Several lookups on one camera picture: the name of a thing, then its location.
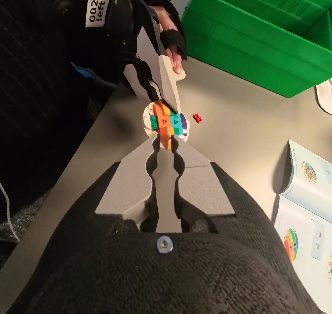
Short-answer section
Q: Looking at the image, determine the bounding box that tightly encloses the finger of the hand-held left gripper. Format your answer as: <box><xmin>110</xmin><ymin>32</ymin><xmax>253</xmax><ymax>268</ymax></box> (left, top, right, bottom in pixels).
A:
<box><xmin>155</xmin><ymin>55</ymin><xmax>186</xmax><ymax>113</ymax></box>
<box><xmin>123</xmin><ymin>29</ymin><xmax>163</xmax><ymax>105</ymax></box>

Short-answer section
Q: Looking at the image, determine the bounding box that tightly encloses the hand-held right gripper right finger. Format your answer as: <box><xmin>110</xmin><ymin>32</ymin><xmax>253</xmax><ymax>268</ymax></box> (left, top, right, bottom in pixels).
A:
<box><xmin>171</xmin><ymin>135</ymin><xmax>236</xmax><ymax>233</ymax></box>

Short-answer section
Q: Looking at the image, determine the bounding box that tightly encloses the wooden board on white stand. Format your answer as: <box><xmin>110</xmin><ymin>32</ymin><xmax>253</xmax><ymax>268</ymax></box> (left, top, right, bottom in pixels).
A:
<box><xmin>314</xmin><ymin>78</ymin><xmax>332</xmax><ymax>115</ymax></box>

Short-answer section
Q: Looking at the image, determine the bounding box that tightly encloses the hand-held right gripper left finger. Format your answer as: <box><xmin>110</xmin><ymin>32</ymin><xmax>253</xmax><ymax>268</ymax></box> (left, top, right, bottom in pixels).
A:
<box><xmin>95</xmin><ymin>135</ymin><xmax>162</xmax><ymax>232</ymax></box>

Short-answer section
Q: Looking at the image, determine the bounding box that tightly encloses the white cable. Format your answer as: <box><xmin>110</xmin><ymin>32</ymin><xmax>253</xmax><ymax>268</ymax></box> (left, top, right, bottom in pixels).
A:
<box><xmin>0</xmin><ymin>181</ymin><xmax>20</xmax><ymax>242</ymax></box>

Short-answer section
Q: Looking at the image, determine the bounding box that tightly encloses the person's black top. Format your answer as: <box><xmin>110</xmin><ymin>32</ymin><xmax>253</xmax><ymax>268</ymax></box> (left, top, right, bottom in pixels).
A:
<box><xmin>0</xmin><ymin>0</ymin><xmax>136</xmax><ymax>217</ymax></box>

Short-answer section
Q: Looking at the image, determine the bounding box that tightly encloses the person's left hand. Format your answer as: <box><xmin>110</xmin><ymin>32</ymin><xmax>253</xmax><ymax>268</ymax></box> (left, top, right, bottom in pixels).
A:
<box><xmin>155</xmin><ymin>5</ymin><xmax>183</xmax><ymax>74</ymax></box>

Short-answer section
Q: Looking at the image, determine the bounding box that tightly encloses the open instruction booklet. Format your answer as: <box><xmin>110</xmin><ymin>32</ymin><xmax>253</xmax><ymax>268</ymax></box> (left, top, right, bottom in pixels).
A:
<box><xmin>273</xmin><ymin>139</ymin><xmax>332</xmax><ymax>293</ymax></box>

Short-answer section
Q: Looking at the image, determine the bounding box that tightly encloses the green divided plastic bin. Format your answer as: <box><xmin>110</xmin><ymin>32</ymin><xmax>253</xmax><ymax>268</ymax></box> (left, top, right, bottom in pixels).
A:
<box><xmin>181</xmin><ymin>0</ymin><xmax>332</xmax><ymax>99</ymax></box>

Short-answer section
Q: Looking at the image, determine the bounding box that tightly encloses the round multicolour lego build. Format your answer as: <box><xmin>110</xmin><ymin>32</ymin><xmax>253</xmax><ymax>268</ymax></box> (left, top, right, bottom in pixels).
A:
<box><xmin>142</xmin><ymin>99</ymin><xmax>191</xmax><ymax>150</ymax></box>

